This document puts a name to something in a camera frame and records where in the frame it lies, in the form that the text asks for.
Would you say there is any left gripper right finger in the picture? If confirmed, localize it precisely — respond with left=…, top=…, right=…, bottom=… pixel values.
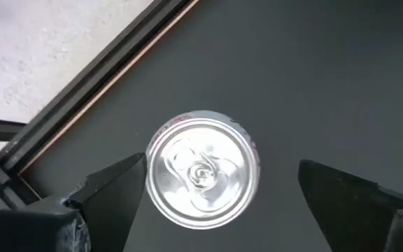
left=298, top=160, right=403, bottom=252

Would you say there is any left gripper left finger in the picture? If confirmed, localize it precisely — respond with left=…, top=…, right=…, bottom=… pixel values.
left=0, top=153, right=148, bottom=252

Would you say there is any Diet Coke can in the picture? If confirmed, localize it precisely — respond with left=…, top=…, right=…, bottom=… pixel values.
left=145, top=110, right=261, bottom=231

